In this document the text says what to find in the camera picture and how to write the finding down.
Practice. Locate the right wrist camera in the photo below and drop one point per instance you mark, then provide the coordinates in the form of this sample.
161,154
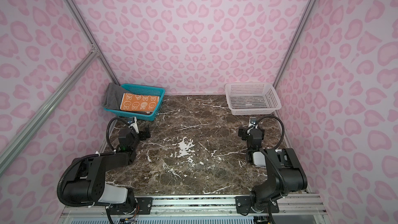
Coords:
252,122

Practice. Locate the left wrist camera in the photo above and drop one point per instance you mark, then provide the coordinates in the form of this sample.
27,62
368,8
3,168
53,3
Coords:
132,124

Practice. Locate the teal plastic basket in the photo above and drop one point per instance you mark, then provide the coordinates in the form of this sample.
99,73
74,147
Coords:
141,90

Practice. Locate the back right aluminium post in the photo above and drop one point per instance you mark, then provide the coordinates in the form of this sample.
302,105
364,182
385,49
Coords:
303,21

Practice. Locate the grey terry towel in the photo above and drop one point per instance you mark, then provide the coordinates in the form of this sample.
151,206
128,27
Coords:
113,97

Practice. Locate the back left aluminium post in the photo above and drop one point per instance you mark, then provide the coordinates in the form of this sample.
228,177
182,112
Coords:
88,34

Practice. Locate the white plastic basket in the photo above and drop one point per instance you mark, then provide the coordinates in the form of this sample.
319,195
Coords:
252,98

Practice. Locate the orange patterned towel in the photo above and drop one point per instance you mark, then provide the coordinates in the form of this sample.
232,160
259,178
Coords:
139,103

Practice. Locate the aluminium post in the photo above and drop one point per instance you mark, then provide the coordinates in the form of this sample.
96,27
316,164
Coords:
303,21
88,34

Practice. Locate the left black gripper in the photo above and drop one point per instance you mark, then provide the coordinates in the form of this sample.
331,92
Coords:
141,134

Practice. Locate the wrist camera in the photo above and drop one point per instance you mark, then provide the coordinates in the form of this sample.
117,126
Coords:
132,124
252,122

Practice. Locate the left aluminium frame strut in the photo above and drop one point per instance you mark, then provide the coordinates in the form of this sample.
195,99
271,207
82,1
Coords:
21,139

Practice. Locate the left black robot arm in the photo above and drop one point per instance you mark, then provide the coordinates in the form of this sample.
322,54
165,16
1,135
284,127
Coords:
83,183

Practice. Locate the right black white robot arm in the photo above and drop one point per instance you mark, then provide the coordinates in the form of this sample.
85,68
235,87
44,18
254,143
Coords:
284,173

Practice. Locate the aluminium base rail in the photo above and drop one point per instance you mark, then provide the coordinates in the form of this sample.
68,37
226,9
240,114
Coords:
202,209

